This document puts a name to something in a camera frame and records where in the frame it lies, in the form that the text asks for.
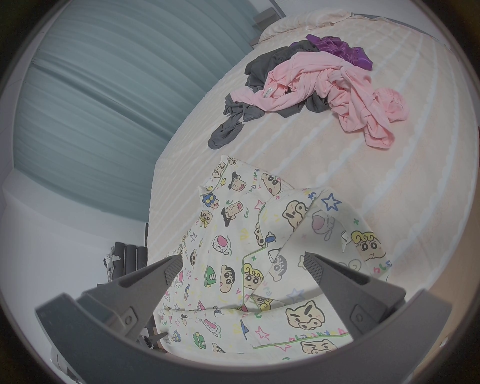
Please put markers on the bed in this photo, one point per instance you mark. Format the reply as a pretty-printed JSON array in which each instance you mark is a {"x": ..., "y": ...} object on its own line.
[{"x": 393, "y": 168}]

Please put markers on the white printed pyjama top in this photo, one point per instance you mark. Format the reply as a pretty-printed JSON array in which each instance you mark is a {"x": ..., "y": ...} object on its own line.
[{"x": 232, "y": 243}]

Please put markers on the pink garment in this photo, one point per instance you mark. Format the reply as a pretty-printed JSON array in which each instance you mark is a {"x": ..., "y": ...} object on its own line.
[{"x": 337, "y": 86}]

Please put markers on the black garment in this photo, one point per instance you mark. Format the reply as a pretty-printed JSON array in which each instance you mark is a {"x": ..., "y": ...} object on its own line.
[{"x": 270, "y": 63}]

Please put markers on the black chest of drawers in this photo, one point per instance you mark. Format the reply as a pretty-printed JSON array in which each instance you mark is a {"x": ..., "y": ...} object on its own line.
[{"x": 131, "y": 258}]

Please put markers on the blue-green curtain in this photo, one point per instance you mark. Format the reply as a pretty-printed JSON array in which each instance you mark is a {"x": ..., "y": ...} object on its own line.
[{"x": 112, "y": 112}]

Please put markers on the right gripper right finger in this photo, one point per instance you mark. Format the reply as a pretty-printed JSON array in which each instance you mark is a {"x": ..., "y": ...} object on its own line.
[{"x": 356, "y": 296}]

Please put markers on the grey white bedside table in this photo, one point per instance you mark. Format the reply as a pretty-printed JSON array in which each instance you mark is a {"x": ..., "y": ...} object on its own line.
[{"x": 268, "y": 17}]

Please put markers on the cream pillow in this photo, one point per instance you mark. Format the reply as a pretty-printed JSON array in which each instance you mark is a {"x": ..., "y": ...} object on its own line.
[{"x": 300, "y": 22}]

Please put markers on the purple garment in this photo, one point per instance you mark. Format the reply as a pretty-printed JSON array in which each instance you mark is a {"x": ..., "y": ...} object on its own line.
[{"x": 341, "y": 47}]

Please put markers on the grey garment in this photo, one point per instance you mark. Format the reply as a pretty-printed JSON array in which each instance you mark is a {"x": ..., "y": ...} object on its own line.
[{"x": 228, "y": 127}]

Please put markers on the crumpled white cloth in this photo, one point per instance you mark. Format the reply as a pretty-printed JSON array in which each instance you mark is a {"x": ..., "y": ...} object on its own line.
[{"x": 111, "y": 262}]

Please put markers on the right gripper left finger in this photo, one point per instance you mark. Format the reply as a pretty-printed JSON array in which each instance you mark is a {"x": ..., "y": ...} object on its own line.
[{"x": 127, "y": 296}]

